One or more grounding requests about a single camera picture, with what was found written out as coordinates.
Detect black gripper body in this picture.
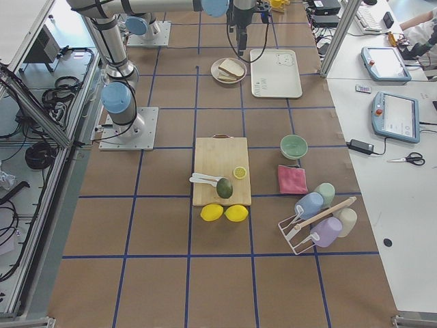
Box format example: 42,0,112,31
231,0,255,56

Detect white bread slice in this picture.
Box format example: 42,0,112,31
218,59,244,77

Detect round beige plate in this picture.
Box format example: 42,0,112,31
210,58,246,84

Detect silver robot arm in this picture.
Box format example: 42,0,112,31
124,12,160,40
68,1,263,81

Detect bottom bread slice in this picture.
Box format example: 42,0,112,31
217,71,240,83

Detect cream bear tray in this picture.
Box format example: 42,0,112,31
250,49,302,98

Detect white keyboard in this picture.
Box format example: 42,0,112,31
354,5,382,35

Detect wooden cutting board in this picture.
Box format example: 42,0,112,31
193,137,252,206

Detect green ceramic bowl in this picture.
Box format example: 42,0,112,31
280,135,308,160

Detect small white pink box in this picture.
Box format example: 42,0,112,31
355,85,372,94

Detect upper teach pendant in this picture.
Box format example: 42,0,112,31
361,47,412,83

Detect teach pendant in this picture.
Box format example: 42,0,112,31
371,92,420,144
361,47,412,83

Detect lemon slice toy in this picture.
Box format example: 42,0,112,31
233,166,247,180

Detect white plastic fork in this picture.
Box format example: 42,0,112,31
191,172,223,182

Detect white plastic spoon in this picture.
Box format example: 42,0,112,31
189,176,218,187

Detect green avocado toy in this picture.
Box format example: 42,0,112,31
216,178,234,199

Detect pink folded cloth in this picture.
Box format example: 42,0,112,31
278,165,308,195

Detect black power adapter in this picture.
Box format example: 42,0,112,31
346,139,374,155

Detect lower teach pendant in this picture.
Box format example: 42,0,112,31
371,92,420,144

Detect green plastic cup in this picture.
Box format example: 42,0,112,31
313,182,335,208

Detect right yellow lemon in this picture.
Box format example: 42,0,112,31
225,204,249,223

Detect yellow lemon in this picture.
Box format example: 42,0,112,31
200,204,224,222
225,204,249,223

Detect left yellow lemon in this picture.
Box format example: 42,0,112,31
200,204,224,222

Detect blue plastic cup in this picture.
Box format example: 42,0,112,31
294,192,324,220

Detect cream plastic cup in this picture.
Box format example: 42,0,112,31
333,208,357,238

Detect purple plastic cup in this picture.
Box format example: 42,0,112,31
310,217,343,247

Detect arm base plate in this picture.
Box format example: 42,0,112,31
98,107,158,151
127,20,171,48

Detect aluminium frame post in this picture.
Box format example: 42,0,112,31
320,0,361,78

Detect black handled scissors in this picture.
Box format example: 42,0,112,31
388,152,425,166

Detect white wire cup rack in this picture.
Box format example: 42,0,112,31
278,196,356,255

